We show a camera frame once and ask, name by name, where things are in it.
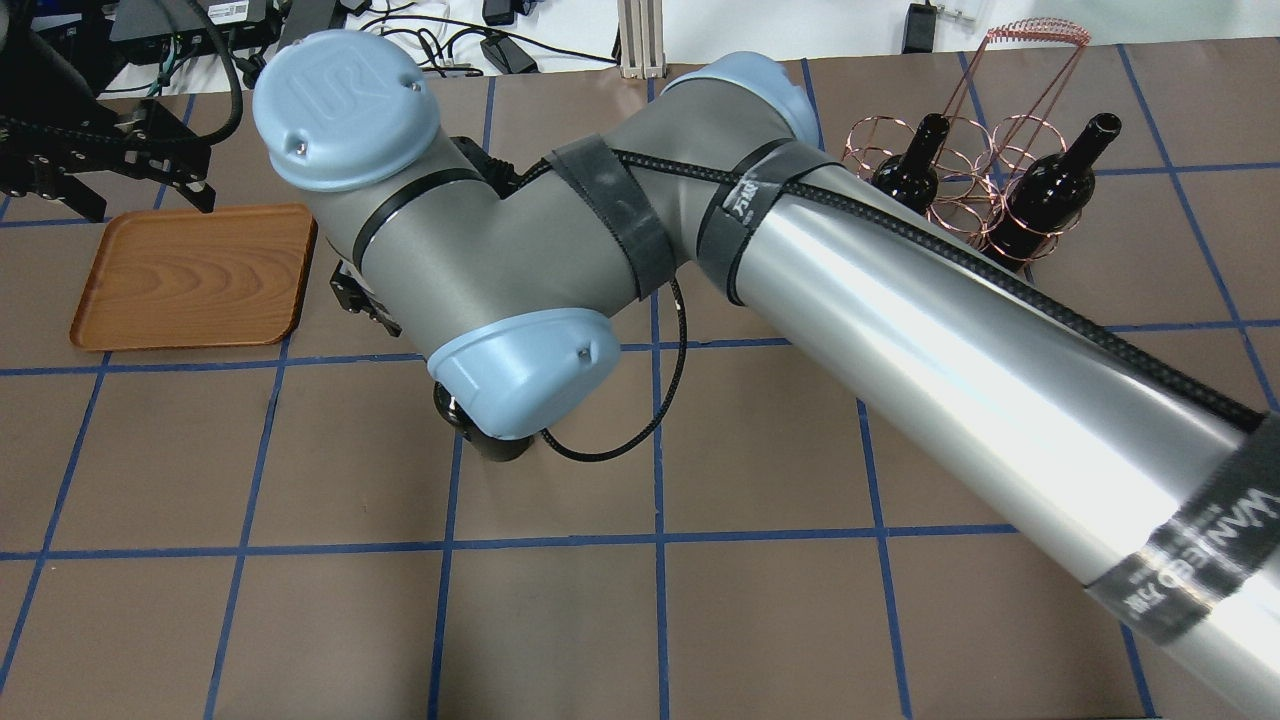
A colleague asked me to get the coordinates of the black power adapter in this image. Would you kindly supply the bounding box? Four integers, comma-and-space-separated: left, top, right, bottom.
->
901, 1, 940, 55

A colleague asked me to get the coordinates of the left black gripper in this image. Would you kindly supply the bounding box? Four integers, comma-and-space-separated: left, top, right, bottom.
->
3, 97, 216, 223

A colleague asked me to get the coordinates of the dark wine bottle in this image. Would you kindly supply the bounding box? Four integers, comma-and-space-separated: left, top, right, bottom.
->
980, 111, 1123, 273
870, 113, 951, 217
431, 382, 532, 462

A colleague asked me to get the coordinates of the aluminium frame post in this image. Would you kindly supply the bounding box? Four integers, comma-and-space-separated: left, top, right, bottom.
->
617, 0, 668, 79

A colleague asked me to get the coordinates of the copper wire bottle basket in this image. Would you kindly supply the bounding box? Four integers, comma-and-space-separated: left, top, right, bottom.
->
841, 17, 1091, 273

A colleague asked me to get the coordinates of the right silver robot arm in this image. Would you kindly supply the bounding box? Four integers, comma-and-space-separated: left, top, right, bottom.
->
252, 29, 1277, 719

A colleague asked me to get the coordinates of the wooden tray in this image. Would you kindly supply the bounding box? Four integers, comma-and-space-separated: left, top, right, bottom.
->
69, 202, 317, 352

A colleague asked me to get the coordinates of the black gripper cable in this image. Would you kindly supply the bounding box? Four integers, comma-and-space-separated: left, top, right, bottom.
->
500, 149, 1265, 462

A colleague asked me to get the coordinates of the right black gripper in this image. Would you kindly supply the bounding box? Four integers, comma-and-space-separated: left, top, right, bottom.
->
330, 259, 402, 338

